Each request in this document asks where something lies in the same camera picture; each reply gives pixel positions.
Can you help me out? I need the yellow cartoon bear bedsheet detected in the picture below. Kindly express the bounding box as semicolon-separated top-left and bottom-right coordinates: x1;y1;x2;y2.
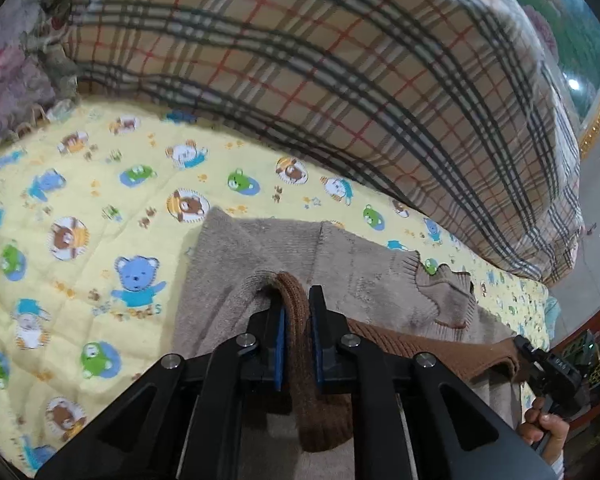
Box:
0;101;550;476

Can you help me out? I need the beige knit sweater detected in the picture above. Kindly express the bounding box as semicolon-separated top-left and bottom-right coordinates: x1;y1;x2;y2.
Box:
172;206;531;480

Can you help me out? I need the person's right hand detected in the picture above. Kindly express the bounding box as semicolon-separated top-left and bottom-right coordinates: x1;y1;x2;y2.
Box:
517;398;570;465

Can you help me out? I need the teal cloth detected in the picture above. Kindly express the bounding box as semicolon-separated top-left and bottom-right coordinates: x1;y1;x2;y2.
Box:
544;296;562;340

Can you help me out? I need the plaid beige quilt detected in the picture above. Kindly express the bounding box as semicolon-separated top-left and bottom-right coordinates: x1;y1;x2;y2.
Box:
47;0;583;285

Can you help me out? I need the gold framed landscape painting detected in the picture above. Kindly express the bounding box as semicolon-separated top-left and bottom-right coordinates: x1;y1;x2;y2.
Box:
517;0;600;157

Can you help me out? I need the floral pink pillow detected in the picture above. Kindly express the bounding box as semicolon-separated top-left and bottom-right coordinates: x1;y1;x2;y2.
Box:
0;0;78;144

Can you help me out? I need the red wooden cabinet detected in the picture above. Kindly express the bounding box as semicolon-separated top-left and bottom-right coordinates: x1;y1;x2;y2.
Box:
556;310;600;479

